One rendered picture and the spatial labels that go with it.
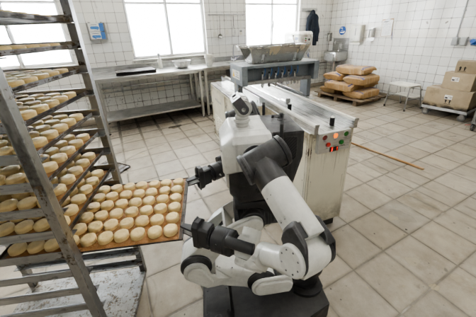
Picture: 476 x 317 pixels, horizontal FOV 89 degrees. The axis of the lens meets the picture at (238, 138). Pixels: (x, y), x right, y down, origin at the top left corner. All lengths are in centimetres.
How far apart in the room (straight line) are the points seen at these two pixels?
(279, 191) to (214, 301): 93
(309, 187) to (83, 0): 429
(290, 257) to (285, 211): 10
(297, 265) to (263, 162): 27
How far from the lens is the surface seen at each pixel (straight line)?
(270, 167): 68
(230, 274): 134
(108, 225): 107
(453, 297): 205
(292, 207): 64
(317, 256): 65
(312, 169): 168
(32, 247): 113
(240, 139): 82
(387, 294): 188
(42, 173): 85
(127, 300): 165
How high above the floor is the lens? 143
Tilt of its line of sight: 24 degrees down
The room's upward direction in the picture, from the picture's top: 3 degrees counter-clockwise
